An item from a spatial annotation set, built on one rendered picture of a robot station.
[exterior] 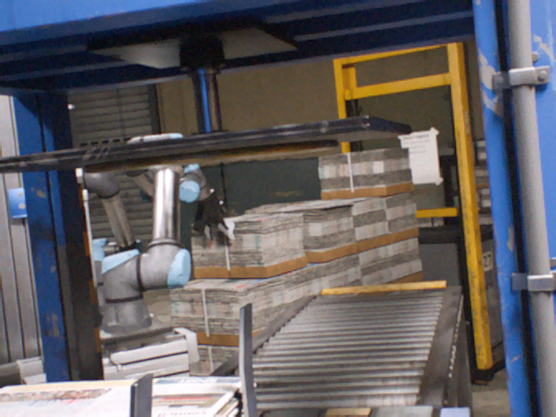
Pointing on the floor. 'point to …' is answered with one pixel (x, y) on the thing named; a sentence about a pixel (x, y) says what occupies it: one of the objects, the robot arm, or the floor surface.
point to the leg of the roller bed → (464, 379)
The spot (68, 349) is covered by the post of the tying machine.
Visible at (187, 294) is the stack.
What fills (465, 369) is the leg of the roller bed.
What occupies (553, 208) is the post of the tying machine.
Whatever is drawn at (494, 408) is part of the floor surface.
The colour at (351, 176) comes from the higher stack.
